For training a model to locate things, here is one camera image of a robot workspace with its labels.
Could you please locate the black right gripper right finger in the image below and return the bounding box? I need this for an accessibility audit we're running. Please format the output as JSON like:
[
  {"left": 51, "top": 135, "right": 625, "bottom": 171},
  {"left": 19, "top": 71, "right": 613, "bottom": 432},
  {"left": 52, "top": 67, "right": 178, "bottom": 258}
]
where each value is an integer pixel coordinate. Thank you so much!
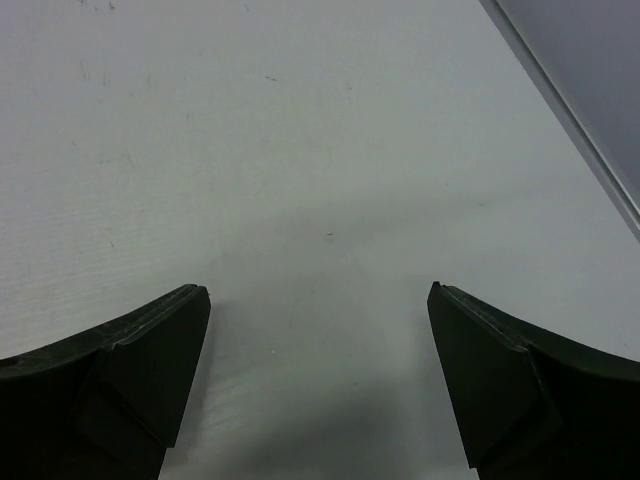
[{"left": 427, "top": 283, "right": 639, "bottom": 479}]

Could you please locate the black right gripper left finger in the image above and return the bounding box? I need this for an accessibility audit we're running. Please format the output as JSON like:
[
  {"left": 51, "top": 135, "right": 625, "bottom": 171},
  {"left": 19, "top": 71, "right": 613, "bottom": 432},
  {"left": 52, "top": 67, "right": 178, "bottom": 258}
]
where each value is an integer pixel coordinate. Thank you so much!
[{"left": 1, "top": 284, "right": 211, "bottom": 479}]

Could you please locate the aluminium table edge rail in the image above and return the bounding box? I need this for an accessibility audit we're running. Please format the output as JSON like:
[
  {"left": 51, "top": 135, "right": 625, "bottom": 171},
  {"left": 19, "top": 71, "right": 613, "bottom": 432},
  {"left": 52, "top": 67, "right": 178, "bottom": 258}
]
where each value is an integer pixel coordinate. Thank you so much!
[{"left": 482, "top": 1, "right": 639, "bottom": 233}]

